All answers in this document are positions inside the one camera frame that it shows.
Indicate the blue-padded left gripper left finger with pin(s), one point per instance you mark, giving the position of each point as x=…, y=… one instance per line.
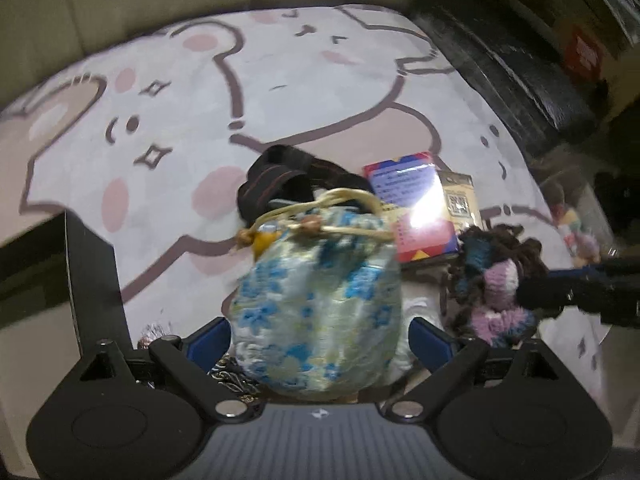
x=208, y=344

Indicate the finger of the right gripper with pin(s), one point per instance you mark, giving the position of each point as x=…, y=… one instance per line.
x=616, y=305
x=611, y=271

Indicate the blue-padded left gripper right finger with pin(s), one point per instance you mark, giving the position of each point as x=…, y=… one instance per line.
x=430, y=345

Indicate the purple brown knitted doll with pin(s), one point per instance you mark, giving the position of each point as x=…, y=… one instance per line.
x=483, y=281

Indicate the blue floral drawstring pouch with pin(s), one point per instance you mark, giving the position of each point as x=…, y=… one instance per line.
x=319, y=314

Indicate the red blue card box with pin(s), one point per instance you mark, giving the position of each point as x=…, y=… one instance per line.
x=414, y=205

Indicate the black storage box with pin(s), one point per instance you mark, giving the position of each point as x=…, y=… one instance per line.
x=94, y=288

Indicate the gold card box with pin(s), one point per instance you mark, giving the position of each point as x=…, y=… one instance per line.
x=461, y=201

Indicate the bear pattern bed sheet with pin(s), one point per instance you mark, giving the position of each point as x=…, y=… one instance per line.
x=149, y=142

